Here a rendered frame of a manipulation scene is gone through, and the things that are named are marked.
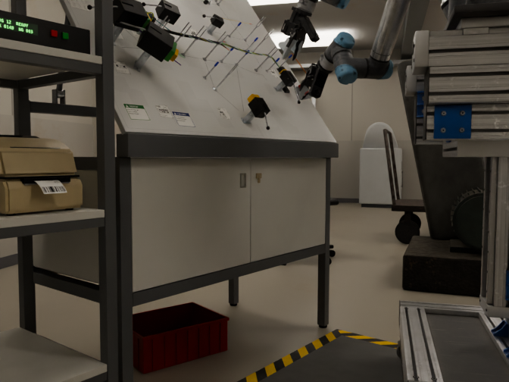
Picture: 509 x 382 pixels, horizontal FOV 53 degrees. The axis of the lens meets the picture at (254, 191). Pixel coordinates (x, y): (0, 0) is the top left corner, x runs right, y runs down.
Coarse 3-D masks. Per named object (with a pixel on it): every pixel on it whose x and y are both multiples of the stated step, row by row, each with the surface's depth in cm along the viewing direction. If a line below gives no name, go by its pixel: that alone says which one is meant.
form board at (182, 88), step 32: (64, 0) 156; (160, 0) 198; (192, 0) 217; (224, 0) 240; (128, 32) 170; (256, 32) 244; (128, 64) 159; (160, 64) 171; (192, 64) 186; (224, 64) 203; (256, 64) 223; (128, 96) 150; (160, 96) 161; (192, 96) 173; (224, 96) 188; (288, 96) 226; (128, 128) 142; (160, 128) 151; (192, 128) 163; (224, 128) 175; (256, 128) 190; (288, 128) 208; (320, 128) 229
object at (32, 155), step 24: (0, 144) 121; (24, 144) 126; (48, 144) 132; (0, 168) 118; (24, 168) 123; (48, 168) 128; (72, 168) 133; (0, 192) 118; (24, 192) 120; (72, 192) 131
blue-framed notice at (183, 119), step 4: (172, 112) 160; (176, 112) 162; (180, 112) 163; (184, 112) 165; (176, 116) 161; (180, 116) 162; (184, 116) 163; (188, 116) 165; (176, 120) 159; (180, 120) 161; (184, 120) 162; (188, 120) 164; (180, 124) 159; (184, 124) 161; (188, 124) 162; (192, 124) 164
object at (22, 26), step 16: (0, 16) 113; (16, 16) 116; (0, 32) 113; (16, 32) 116; (32, 32) 119; (48, 32) 122; (64, 32) 125; (80, 32) 129; (64, 48) 126; (80, 48) 129
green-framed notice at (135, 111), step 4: (124, 104) 147; (128, 104) 148; (132, 104) 149; (128, 108) 147; (132, 108) 148; (136, 108) 149; (140, 108) 150; (144, 108) 152; (128, 112) 146; (132, 112) 147; (136, 112) 148; (140, 112) 149; (144, 112) 151; (132, 116) 146; (136, 116) 147; (140, 116) 148; (144, 116) 150; (148, 116) 151; (140, 120) 147; (144, 120) 149; (148, 120) 150
